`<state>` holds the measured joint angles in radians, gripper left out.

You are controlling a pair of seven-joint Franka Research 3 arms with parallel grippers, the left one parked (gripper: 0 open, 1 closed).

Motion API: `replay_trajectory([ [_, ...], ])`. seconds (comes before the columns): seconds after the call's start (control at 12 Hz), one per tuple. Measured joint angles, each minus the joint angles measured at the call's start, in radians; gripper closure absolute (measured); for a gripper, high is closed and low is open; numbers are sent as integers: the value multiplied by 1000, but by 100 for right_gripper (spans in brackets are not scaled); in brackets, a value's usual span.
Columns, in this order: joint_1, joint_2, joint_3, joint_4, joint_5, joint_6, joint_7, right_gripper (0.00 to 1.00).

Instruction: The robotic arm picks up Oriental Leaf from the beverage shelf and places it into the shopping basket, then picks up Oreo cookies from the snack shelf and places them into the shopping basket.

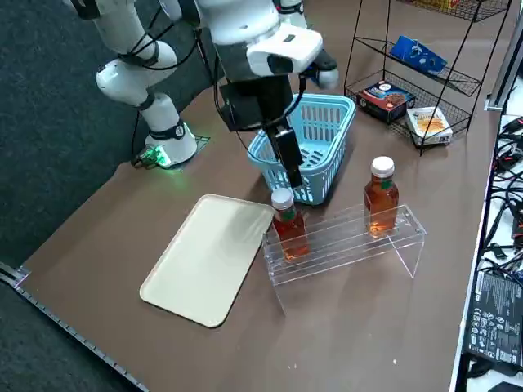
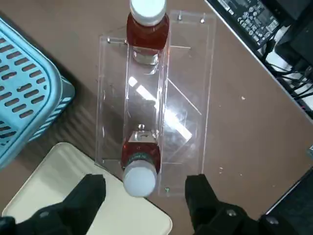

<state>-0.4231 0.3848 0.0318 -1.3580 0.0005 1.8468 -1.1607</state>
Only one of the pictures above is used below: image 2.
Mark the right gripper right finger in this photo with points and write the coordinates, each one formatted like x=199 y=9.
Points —
x=207 y=215

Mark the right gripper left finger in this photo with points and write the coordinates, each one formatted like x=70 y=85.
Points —
x=80 y=208

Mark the amber tea bottle white cap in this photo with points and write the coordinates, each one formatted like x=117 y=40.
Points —
x=139 y=181
x=146 y=34

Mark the light blue plastic shopping basket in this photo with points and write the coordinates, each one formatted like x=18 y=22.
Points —
x=55 y=80

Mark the clear acrylic step shelf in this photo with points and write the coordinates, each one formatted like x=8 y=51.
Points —
x=185 y=73

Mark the cream plastic tray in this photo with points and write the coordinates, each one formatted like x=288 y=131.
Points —
x=61 y=166

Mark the black power brick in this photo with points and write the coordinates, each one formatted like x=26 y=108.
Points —
x=300 y=41

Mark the black labelled power adapter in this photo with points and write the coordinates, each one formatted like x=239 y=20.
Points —
x=249 y=17

